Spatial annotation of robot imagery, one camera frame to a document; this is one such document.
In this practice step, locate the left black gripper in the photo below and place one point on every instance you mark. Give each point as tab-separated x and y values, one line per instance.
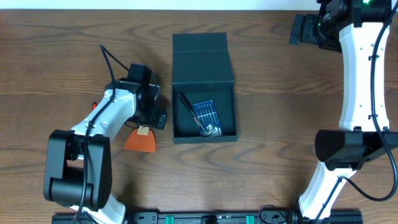
159	117

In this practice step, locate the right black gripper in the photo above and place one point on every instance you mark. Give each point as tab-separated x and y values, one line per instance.
308	21

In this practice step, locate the orange scraper wooden handle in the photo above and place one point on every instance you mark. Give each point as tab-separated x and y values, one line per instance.
141	139

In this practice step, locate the blue drill bit case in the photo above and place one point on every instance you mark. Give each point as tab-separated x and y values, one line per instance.
207	115

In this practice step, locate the black handled claw hammer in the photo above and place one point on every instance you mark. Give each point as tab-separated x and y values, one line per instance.
205	131

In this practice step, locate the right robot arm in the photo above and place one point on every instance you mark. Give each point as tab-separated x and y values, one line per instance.
359	30

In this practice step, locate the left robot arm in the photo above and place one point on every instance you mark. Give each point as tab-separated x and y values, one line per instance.
78	171

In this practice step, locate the black open gift box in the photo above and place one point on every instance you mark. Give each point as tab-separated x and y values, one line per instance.
202	71

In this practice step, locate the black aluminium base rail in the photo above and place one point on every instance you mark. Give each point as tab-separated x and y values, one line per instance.
266	216

